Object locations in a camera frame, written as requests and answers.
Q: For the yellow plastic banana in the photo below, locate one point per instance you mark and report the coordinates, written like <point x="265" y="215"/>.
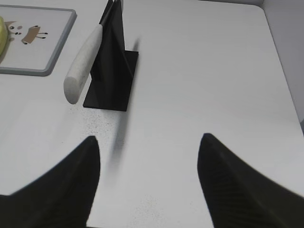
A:
<point x="3" y="35"/>

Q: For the black knife stand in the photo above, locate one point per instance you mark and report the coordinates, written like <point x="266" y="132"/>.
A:
<point x="113" y="70"/>

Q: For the white grey-rimmed cutting board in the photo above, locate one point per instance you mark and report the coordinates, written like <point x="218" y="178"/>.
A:
<point x="36" y="36"/>

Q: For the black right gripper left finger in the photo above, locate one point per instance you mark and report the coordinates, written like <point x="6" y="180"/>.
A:
<point x="61" y="198"/>

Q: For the white handled kitchen knife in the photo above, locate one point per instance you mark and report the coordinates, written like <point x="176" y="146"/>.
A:
<point x="82" y="64"/>

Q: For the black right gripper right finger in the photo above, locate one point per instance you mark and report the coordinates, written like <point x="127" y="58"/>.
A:
<point x="238" y="196"/>

